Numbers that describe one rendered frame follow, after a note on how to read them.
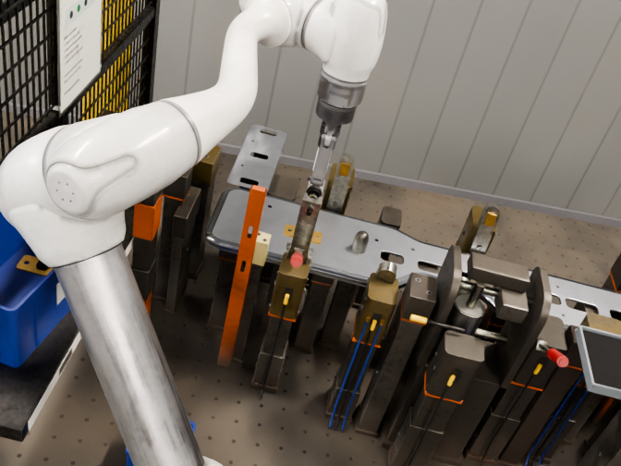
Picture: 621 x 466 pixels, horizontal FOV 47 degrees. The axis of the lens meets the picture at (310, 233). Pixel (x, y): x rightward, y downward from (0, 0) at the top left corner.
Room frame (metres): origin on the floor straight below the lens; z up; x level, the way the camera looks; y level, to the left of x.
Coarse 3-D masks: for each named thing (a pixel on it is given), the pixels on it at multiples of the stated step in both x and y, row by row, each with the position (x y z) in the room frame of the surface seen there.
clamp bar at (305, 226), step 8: (304, 192) 1.08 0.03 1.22; (312, 192) 1.09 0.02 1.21; (320, 192) 1.10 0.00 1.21; (304, 200) 1.06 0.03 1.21; (312, 200) 1.06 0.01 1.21; (320, 200) 1.07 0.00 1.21; (304, 208) 1.06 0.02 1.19; (312, 208) 1.05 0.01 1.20; (304, 216) 1.06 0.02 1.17; (312, 216) 1.06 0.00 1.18; (296, 224) 1.07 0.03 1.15; (304, 224) 1.07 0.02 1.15; (312, 224) 1.07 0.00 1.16; (296, 232) 1.07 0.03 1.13; (304, 232) 1.07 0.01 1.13; (312, 232) 1.07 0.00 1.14; (296, 240) 1.07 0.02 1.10; (304, 240) 1.07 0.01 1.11; (304, 248) 1.08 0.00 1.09; (288, 256) 1.08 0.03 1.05; (304, 256) 1.08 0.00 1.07
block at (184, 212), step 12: (192, 192) 1.27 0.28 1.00; (192, 204) 1.23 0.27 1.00; (180, 216) 1.18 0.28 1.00; (192, 216) 1.24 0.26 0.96; (180, 228) 1.18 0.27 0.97; (192, 228) 1.28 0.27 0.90; (180, 240) 1.18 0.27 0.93; (180, 252) 1.18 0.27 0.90; (180, 264) 1.19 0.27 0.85; (180, 276) 1.21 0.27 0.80; (168, 288) 1.18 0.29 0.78; (180, 288) 1.23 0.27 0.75; (168, 300) 1.18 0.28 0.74; (180, 300) 1.23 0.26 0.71; (168, 312) 1.18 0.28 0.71
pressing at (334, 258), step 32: (224, 192) 1.31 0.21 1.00; (224, 224) 1.20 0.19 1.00; (288, 224) 1.25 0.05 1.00; (320, 224) 1.28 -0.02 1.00; (352, 224) 1.32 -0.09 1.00; (320, 256) 1.17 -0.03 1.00; (352, 256) 1.20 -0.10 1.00; (416, 256) 1.26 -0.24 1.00; (576, 288) 1.30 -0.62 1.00; (576, 320) 1.19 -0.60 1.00
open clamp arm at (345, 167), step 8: (344, 160) 1.40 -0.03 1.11; (352, 160) 1.40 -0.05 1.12; (336, 168) 1.40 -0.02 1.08; (344, 168) 1.39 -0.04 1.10; (352, 168) 1.39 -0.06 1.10; (336, 176) 1.39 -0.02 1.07; (344, 176) 1.38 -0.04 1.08; (336, 184) 1.38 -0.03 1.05; (344, 184) 1.38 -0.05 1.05; (336, 192) 1.38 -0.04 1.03; (344, 192) 1.38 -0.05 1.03; (328, 200) 1.37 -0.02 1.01; (336, 200) 1.38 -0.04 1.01; (344, 200) 1.38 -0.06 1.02; (328, 208) 1.37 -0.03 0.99; (336, 208) 1.37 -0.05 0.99
